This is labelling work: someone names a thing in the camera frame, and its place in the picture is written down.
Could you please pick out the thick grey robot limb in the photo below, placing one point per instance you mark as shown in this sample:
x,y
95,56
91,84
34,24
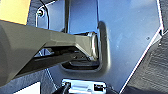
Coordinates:
x,y
26,46

